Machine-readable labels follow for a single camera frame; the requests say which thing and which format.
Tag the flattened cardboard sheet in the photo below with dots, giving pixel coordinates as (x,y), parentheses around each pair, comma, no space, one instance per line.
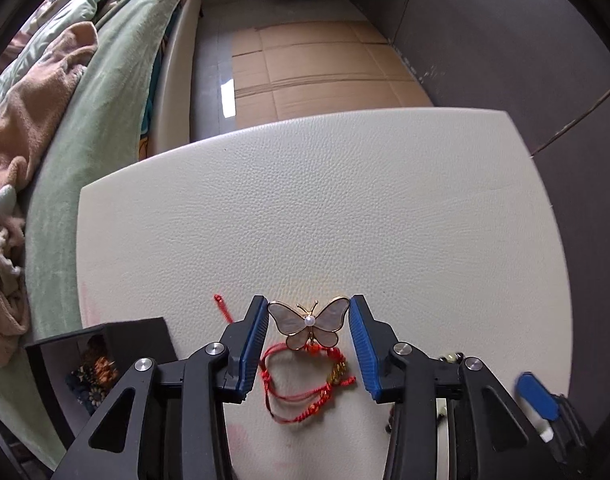
(325,60)

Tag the grey wardrobe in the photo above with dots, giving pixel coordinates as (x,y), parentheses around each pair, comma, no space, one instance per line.
(510,60)

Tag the pale floral quilt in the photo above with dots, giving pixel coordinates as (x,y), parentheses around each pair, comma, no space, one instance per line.
(45,40)

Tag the butterfly brooch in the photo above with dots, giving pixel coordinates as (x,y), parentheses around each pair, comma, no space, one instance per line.
(290,320)

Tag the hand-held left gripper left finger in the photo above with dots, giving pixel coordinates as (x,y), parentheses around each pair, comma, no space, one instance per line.
(252,350)

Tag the white bed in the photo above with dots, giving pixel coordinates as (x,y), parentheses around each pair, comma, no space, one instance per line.
(177,85)

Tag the black jewelry box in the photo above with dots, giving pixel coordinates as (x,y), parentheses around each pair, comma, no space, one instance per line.
(150,340)

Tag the green bedsheet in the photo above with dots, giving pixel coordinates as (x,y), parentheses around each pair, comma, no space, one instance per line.
(95,110)

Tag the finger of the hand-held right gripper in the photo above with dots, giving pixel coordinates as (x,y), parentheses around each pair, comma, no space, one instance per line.
(535,397)

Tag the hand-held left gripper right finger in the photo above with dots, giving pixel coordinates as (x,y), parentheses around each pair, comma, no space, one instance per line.
(365,355)

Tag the peach blanket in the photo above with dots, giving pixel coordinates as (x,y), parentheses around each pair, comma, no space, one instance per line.
(30,110)

